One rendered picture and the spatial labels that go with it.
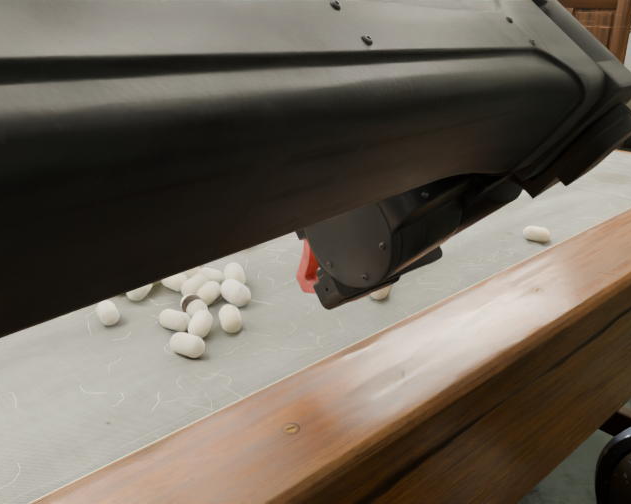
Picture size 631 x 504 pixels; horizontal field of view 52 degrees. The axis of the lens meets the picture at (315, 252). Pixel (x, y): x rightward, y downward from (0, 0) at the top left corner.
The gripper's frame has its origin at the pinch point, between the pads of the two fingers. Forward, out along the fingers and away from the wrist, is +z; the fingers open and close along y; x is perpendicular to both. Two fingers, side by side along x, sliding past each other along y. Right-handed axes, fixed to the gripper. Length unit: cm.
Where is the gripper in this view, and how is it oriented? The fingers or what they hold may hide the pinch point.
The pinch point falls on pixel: (307, 279)
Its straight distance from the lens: 50.0
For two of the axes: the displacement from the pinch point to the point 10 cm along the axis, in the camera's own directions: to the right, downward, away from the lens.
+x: 4.3, 8.9, -1.6
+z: -5.1, 3.8, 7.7
